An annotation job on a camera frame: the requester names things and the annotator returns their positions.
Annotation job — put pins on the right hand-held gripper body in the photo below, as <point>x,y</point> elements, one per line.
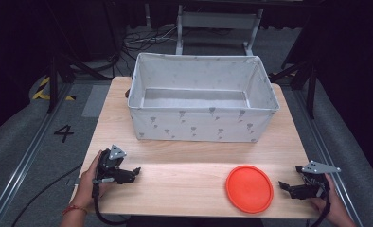
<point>315,184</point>

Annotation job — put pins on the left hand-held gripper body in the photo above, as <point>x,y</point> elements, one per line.
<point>110,164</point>

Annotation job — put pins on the orange round plastic disc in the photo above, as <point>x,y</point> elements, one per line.
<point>249,189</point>

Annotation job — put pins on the white fabric storage box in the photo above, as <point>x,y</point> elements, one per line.
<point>194,126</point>

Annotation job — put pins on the person's right hand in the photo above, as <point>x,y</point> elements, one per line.
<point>336,205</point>

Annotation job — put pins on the person's left hand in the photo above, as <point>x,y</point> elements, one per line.
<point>86,186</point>

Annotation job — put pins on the black tripod stand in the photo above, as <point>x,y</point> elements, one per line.
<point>52,85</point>
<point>310,91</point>

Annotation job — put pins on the grey metal stand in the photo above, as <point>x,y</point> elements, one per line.
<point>219,20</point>

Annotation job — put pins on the metal floor rail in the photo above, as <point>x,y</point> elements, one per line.
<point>329,157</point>
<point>20,164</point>

